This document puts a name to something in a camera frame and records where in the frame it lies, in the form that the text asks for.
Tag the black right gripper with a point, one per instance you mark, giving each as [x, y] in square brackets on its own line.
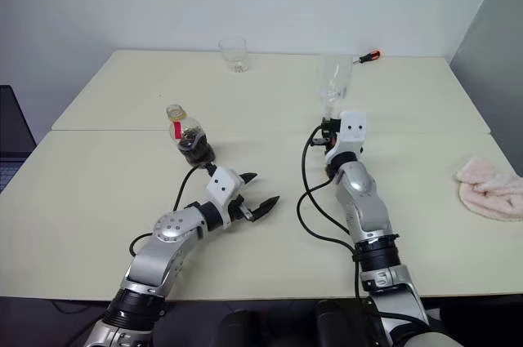
[331, 141]

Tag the clear glass tumbler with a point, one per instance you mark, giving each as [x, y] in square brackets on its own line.
[233, 53]

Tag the plastic cola bottle red label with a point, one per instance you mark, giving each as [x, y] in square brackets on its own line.
[192, 141]

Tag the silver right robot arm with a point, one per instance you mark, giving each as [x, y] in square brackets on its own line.
[367, 208]

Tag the pink towel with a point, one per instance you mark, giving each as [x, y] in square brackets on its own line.
[494, 189]

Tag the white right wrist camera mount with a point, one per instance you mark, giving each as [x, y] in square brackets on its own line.
[352, 128]

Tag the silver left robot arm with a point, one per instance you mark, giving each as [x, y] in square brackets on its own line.
[163, 249]

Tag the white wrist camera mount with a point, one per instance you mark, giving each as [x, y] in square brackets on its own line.
[222, 188]
[352, 128]

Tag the clear plastic bottle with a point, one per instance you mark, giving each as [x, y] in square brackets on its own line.
[333, 85]

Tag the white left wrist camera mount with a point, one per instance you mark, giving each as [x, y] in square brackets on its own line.
[222, 188]

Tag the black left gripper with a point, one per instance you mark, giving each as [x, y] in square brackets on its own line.
[239, 210]

